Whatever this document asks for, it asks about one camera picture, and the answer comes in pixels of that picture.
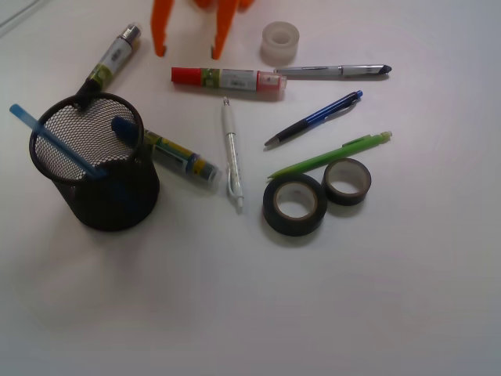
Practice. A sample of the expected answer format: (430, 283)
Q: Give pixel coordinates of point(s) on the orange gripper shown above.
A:
(226, 10)

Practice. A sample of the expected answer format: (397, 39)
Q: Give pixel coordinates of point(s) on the silver pen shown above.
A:
(337, 71)

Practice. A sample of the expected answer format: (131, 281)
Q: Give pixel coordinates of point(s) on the blue capped whiteboard marker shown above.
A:
(168, 153)

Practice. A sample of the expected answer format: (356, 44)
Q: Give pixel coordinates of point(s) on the black capped whiteboard marker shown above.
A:
(109, 65)

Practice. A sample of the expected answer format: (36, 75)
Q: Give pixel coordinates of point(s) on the light blue pen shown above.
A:
(43, 132)

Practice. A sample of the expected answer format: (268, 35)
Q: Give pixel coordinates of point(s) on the red capped whiteboard marker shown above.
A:
(244, 80)

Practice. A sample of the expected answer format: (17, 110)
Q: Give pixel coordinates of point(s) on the small black tape roll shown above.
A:
(346, 182)

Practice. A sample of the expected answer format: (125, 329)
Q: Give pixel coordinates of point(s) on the large black tape roll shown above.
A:
(294, 205)

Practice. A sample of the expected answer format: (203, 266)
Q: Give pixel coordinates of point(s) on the clear tape roll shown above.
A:
(280, 40)

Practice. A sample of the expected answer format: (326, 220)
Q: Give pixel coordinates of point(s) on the white pen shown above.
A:
(234, 181)

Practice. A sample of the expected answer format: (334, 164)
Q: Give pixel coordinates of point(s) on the dark blue ballpoint pen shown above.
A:
(315, 119)

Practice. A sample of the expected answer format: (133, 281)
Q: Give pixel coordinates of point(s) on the black mesh pen holder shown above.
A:
(107, 131)

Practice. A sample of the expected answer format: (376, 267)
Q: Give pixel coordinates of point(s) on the green mechanical pencil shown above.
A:
(348, 149)

